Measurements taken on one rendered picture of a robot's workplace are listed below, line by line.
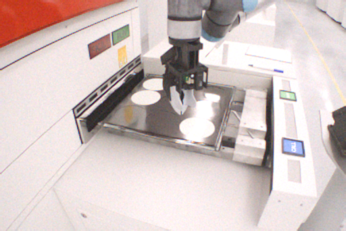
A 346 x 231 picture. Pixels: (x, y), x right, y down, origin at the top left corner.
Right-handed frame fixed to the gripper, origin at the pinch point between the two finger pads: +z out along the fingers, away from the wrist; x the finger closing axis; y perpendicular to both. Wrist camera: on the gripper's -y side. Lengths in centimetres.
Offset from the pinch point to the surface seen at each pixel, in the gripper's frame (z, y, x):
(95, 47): -13.0, -22.7, -16.5
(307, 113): 97, -72, 188
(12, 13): -30.3, 1.8, -33.8
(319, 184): 97, 0, 116
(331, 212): 48, 33, 56
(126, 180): 15.3, 4.3, -17.9
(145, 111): 7.4, -13.7, -5.1
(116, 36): -13.0, -31.5, -7.9
